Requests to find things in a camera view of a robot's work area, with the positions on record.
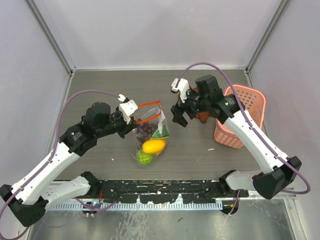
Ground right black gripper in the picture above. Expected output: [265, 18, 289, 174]
[170, 85, 210, 127]

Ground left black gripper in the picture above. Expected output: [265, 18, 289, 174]
[95, 105, 138, 139]

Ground dark red grapes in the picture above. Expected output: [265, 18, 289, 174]
[136, 122, 153, 143]

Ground clear orange zip bag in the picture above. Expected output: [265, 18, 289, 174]
[133, 100, 170, 166]

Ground red watermelon slice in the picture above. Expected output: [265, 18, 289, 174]
[150, 123, 170, 139]

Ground orange mango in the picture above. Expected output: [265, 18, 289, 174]
[142, 139, 166, 155]

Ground green bumpy fruit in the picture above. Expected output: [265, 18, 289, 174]
[136, 150, 154, 165]

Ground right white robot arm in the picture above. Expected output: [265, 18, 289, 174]
[171, 75, 302, 200]

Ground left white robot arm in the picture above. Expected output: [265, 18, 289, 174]
[0, 100, 139, 227]

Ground brown cloth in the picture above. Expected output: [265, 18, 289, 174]
[189, 86, 211, 124]

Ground pink plastic basket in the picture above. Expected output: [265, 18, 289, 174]
[213, 84, 267, 150]

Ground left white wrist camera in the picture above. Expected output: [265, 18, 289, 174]
[118, 94, 139, 125]

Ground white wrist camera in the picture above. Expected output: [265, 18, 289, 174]
[118, 94, 139, 125]
[171, 78, 190, 103]

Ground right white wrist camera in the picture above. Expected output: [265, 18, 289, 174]
[171, 78, 190, 103]

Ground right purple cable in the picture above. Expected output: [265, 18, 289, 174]
[178, 62, 311, 195]

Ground purple cable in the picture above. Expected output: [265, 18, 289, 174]
[178, 62, 311, 195]
[0, 89, 126, 240]

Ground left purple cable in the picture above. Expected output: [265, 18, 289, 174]
[0, 89, 126, 240]

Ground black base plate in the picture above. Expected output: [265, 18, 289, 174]
[82, 178, 250, 205]

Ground white slotted cable duct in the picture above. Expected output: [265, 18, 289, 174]
[50, 200, 223, 211]

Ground aluminium front rail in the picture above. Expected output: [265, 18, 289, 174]
[23, 178, 298, 201]

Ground left aluminium frame post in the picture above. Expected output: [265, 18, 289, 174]
[24, 0, 76, 76]

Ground aluminium frame post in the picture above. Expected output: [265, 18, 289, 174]
[245, 0, 291, 74]
[24, 0, 76, 76]

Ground right aluminium frame post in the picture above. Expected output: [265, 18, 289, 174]
[245, 0, 291, 74]

